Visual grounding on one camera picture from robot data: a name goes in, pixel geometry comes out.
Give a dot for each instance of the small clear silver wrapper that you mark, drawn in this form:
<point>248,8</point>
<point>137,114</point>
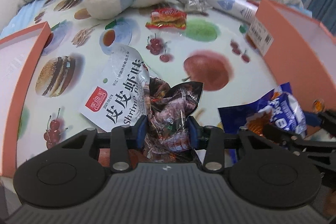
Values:
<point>195,6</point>

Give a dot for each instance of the yellow red cracker packet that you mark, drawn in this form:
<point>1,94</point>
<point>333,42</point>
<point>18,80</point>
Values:
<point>167,18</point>

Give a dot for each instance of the white shrimp snack packet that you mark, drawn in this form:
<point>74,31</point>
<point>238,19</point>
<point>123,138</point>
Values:
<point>125,92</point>

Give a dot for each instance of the pink storage box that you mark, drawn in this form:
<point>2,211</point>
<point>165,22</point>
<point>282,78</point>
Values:
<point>298,50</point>

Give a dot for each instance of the blue noodle snack packet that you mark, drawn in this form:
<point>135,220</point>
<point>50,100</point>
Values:
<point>278,107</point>

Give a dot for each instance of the white spray bottle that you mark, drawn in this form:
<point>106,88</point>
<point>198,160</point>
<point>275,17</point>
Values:
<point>240,9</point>

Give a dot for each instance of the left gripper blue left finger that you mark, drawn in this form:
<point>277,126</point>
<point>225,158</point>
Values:
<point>141,131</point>

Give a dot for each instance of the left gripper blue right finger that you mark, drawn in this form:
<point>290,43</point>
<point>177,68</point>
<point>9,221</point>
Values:
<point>192,127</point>

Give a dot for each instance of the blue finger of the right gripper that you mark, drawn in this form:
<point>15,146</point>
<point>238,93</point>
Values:
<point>312,119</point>

